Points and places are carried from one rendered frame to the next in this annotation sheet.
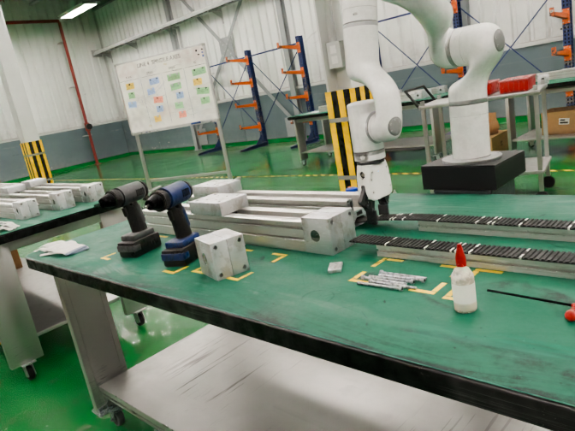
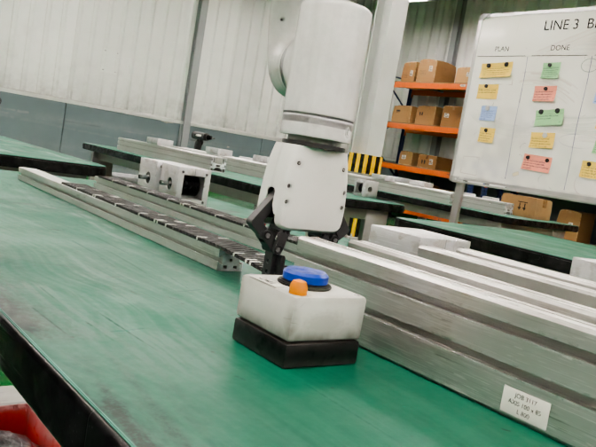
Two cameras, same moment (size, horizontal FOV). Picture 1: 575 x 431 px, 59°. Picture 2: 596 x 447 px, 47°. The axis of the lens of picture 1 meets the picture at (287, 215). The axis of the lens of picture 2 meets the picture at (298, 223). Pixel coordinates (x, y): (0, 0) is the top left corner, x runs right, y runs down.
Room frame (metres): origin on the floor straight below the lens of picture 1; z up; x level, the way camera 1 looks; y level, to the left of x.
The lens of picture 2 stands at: (2.19, -0.18, 0.95)
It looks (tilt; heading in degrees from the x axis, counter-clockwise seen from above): 6 degrees down; 185
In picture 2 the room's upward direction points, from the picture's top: 10 degrees clockwise
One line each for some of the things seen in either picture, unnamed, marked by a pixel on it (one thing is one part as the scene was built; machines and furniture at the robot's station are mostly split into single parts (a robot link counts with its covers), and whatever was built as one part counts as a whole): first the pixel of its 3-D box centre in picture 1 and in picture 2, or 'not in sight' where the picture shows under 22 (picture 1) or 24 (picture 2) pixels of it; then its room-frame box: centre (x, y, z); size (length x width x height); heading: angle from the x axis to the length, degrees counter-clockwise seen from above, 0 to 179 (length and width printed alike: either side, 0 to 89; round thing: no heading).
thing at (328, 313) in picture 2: not in sight; (306, 317); (1.60, -0.21, 0.81); 0.10 x 0.08 x 0.06; 133
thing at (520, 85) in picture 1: (480, 138); not in sight; (4.24, -1.71, 0.50); 1.03 x 0.55 x 1.01; 56
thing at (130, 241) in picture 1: (126, 221); not in sight; (1.55, 0.49, 0.89); 0.20 x 0.08 x 0.22; 149
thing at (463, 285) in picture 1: (462, 276); not in sight; (0.80, -0.27, 0.84); 0.04 x 0.04 x 0.12
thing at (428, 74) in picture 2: not in sight; (435, 145); (-11.48, 0.94, 1.59); 2.83 x 0.98 x 3.17; 44
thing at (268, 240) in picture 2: (385, 205); (266, 257); (1.41, -0.28, 0.83); 0.03 x 0.03 x 0.07; 43
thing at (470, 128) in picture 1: (470, 132); not in sight; (1.68, -0.64, 0.95); 0.19 x 0.19 x 0.18
